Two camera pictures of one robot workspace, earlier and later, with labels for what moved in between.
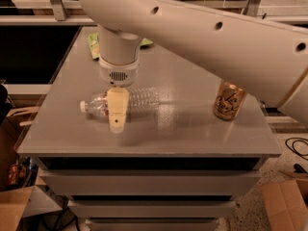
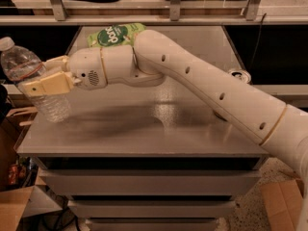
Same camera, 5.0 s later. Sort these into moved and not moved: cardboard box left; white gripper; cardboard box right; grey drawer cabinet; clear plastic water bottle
Moved: clear plastic water bottle; white gripper
Not moved: grey drawer cabinet; cardboard box right; cardboard box left
